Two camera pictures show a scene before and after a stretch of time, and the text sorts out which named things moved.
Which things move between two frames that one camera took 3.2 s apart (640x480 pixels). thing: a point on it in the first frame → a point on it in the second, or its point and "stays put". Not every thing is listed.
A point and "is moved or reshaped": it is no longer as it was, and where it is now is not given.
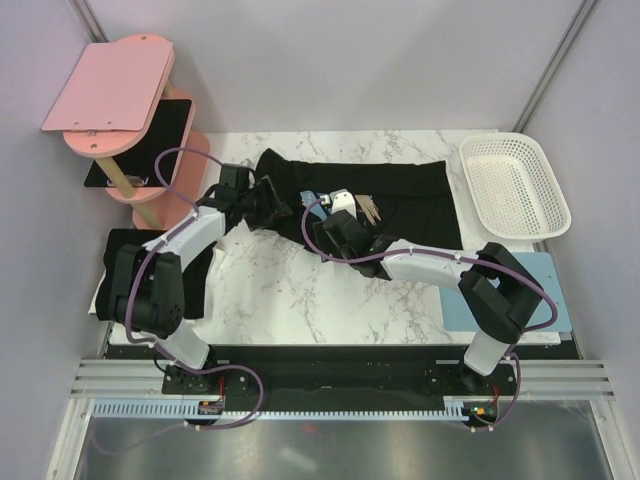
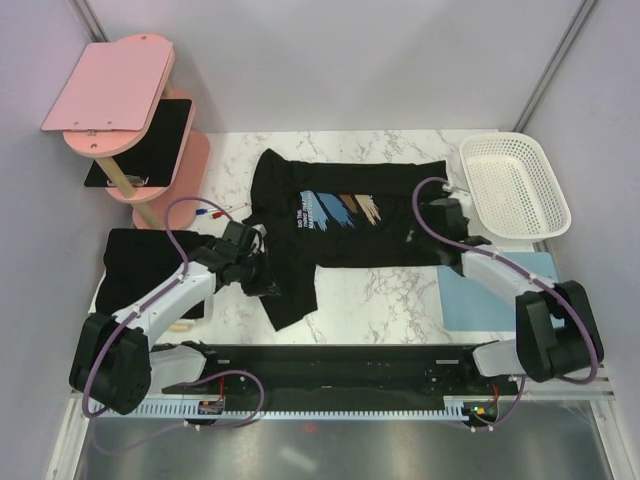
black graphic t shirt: x=411 y=201 is moved or reshaped
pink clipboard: x=112 y=87 stays put
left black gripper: x=272 y=207 → x=266 y=285
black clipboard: x=164 y=130 stays put
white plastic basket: x=512 y=191 stays put
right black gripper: x=322 y=239 → x=424 y=212
